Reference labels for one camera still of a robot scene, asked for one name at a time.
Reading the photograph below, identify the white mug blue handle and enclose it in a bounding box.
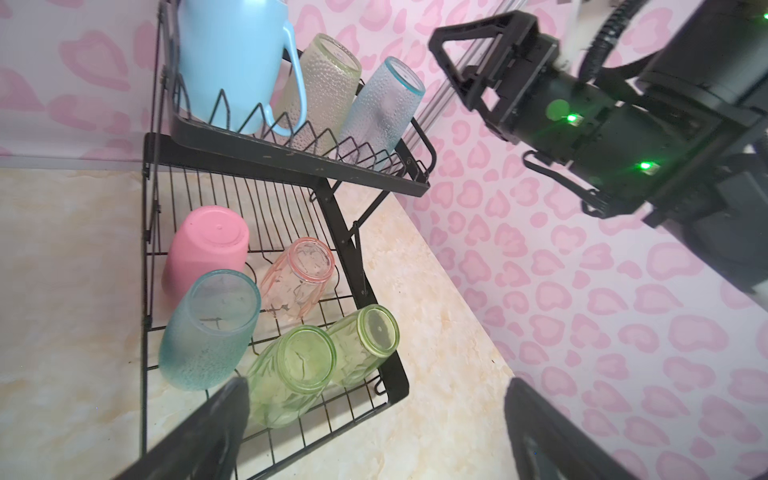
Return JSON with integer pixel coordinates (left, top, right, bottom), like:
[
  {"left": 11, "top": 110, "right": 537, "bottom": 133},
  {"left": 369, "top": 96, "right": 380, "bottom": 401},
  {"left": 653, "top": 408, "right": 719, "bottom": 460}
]
[{"left": 178, "top": 0, "right": 308, "bottom": 137}]

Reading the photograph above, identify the green cup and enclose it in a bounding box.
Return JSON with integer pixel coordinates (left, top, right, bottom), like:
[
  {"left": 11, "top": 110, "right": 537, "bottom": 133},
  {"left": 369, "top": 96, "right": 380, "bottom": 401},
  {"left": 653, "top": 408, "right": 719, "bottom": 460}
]
[
  {"left": 246, "top": 325, "right": 336, "bottom": 428},
  {"left": 273, "top": 33, "right": 362, "bottom": 156},
  {"left": 328, "top": 304, "right": 400, "bottom": 388}
]

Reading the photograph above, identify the black wire dish rack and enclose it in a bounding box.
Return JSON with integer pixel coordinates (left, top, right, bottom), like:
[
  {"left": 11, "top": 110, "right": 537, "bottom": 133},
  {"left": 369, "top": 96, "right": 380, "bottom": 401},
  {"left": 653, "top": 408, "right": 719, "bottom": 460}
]
[{"left": 139, "top": 1, "right": 437, "bottom": 479}]

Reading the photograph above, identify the opaque pink plastic cup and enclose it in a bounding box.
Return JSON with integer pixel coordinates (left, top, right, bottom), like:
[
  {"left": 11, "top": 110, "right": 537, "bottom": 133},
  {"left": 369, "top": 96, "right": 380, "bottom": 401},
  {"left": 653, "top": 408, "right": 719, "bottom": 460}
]
[{"left": 161, "top": 206, "right": 250, "bottom": 306}]

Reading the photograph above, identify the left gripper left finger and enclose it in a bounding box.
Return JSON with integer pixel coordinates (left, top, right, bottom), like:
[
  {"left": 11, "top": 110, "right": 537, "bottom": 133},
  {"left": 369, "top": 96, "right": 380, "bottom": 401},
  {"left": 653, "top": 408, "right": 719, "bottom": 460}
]
[{"left": 118, "top": 377, "right": 249, "bottom": 479}]

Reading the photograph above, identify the clear pink plastic cup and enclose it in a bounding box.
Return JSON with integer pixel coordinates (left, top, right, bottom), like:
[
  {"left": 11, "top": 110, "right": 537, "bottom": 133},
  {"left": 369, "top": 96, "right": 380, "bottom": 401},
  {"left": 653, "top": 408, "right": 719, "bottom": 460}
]
[{"left": 260, "top": 237, "right": 335, "bottom": 322}]

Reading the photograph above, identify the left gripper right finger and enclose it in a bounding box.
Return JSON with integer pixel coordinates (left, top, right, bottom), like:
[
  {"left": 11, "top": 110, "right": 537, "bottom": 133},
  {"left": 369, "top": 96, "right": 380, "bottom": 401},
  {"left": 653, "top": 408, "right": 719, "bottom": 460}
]
[{"left": 504, "top": 377, "right": 635, "bottom": 479}]

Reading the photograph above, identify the teal textured cup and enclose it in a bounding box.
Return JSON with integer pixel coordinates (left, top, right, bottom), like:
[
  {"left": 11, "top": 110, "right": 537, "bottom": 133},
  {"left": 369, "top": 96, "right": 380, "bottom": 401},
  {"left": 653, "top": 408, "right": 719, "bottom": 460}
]
[
  {"left": 158, "top": 269, "right": 261, "bottom": 391},
  {"left": 339, "top": 56, "right": 426, "bottom": 171}
]

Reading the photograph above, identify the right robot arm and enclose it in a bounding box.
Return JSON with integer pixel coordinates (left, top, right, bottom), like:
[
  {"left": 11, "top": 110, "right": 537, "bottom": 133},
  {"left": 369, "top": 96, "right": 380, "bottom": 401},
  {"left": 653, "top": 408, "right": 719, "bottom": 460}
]
[{"left": 429, "top": 1, "right": 767, "bottom": 305}]

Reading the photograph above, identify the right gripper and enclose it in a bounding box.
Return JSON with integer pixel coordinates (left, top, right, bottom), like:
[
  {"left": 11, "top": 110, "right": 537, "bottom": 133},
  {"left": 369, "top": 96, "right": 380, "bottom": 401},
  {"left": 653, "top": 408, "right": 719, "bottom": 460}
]
[{"left": 428, "top": 10, "right": 660, "bottom": 180}]

